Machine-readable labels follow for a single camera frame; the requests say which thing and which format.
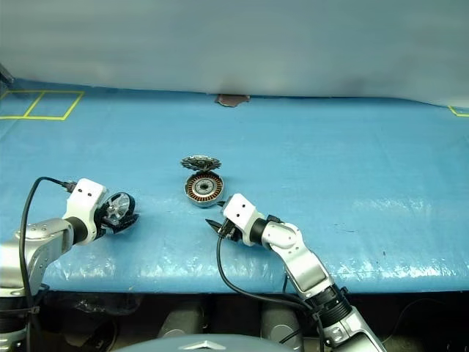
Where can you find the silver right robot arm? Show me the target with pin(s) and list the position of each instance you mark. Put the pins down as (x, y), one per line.
(304, 264)

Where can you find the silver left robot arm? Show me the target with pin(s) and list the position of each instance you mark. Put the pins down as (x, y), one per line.
(40, 242)

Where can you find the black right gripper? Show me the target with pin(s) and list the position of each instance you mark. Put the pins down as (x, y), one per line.
(228, 231)

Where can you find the yellow tape double square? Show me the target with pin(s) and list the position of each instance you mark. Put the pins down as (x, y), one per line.
(36, 117)

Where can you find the silver motor stator copper windings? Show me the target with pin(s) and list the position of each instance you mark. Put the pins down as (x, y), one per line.
(203, 187)

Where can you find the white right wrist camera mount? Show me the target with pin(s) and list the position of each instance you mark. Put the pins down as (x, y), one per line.
(240, 209)

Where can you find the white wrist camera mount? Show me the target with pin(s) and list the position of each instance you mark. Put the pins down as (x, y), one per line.
(86, 192)
(240, 209)

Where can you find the yellow tape corner mark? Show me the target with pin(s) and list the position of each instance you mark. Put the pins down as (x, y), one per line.
(453, 110)

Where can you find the grey rounded shape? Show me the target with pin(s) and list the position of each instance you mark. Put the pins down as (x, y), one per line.
(181, 320)
(278, 322)

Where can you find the silver spoked motor cap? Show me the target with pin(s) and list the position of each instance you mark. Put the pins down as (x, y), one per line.
(119, 205)

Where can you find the grey finned rotor disc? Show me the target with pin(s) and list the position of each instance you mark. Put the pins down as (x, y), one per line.
(198, 162)

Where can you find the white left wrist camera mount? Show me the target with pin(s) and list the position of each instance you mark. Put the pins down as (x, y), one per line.
(86, 192)

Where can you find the black bracket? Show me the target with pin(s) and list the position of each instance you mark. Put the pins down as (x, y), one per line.
(5, 75)

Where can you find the grey robot torso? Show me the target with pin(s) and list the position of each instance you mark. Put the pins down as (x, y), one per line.
(183, 344)

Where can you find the brown torn patch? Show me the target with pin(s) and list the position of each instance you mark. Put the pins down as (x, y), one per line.
(231, 99)

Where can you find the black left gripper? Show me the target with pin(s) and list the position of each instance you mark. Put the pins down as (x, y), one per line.
(102, 221)

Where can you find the blue plastic table cover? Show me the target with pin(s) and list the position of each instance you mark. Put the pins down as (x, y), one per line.
(329, 146)

